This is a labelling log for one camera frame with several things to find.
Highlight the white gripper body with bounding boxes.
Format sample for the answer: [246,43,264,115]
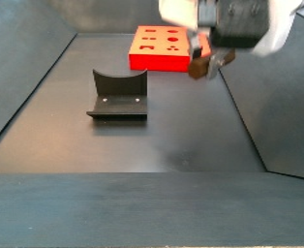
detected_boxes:
[157,0,304,56]

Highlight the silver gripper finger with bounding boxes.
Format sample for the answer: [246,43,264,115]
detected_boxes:
[187,30,201,59]
[206,48,233,79]

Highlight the brown hexagonal prism block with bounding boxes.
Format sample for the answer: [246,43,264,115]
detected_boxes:
[187,47,236,80]

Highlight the red foam shape board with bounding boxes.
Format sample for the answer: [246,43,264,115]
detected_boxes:
[127,25,213,74]

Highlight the black curved holder stand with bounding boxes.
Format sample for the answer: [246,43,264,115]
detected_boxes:
[86,71,147,119]

